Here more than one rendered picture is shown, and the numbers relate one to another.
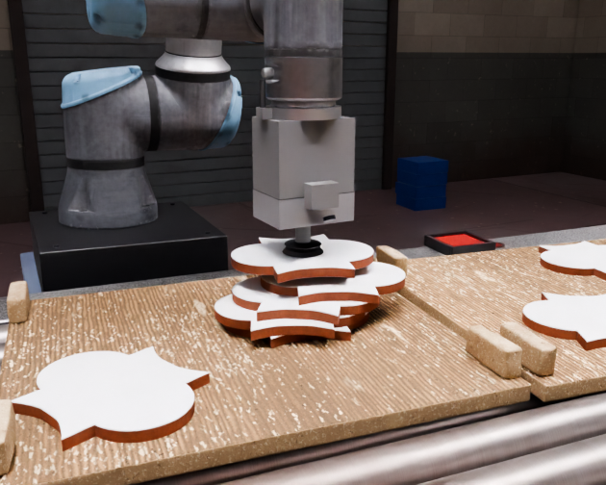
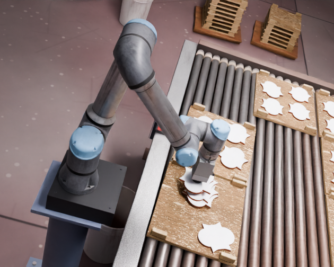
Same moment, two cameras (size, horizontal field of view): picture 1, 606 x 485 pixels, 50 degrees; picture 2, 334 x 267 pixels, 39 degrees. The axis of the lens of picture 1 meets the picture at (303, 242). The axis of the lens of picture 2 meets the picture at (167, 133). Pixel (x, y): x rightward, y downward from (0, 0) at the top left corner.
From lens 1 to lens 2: 1.82 m
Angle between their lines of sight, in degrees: 65
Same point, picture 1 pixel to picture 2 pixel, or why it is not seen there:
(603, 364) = (245, 173)
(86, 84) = (98, 150)
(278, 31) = (218, 148)
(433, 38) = not seen: outside the picture
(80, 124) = (93, 162)
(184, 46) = (112, 115)
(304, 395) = (231, 214)
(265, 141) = (205, 167)
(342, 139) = not seen: hidden behind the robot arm
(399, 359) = (227, 194)
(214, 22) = not seen: hidden behind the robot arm
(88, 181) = (91, 177)
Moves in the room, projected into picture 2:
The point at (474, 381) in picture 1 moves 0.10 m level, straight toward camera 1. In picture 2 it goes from (240, 192) to (257, 208)
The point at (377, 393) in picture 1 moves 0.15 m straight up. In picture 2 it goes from (236, 205) to (249, 182)
